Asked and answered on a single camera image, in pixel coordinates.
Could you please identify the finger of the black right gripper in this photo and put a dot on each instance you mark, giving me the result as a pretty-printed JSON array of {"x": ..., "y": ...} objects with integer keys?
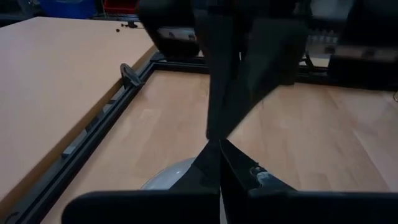
[
  {"x": 220, "y": 62},
  {"x": 273, "y": 53}
]

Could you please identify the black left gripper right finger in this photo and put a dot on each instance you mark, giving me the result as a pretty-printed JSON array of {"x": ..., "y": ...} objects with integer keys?
[{"x": 295, "y": 208}]

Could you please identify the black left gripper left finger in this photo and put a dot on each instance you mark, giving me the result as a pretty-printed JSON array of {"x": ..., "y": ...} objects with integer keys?
[{"x": 155, "y": 207}]

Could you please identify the red crate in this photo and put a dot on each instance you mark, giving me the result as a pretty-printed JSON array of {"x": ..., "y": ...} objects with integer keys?
[{"x": 119, "y": 5}]

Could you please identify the large blue tub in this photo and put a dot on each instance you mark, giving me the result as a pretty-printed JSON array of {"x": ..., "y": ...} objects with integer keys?
[{"x": 66, "y": 7}]

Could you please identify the light wooden desk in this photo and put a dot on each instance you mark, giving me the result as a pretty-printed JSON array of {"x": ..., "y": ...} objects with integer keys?
[{"x": 56, "y": 77}]

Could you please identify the black frame clamp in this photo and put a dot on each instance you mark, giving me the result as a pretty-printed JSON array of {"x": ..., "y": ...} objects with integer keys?
[{"x": 130, "y": 75}]

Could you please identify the black aluminium table frame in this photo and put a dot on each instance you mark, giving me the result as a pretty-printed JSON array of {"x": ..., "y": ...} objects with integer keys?
[{"x": 93, "y": 130}]

